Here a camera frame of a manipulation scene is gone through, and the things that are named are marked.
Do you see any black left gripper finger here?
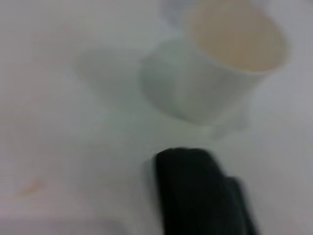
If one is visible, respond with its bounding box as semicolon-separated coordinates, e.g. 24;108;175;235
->
226;176;260;235

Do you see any dark blue rag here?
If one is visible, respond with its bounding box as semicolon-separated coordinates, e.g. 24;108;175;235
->
156;146;247;235

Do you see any white paper cup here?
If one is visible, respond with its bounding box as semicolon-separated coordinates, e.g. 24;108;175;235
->
138;0;289;133

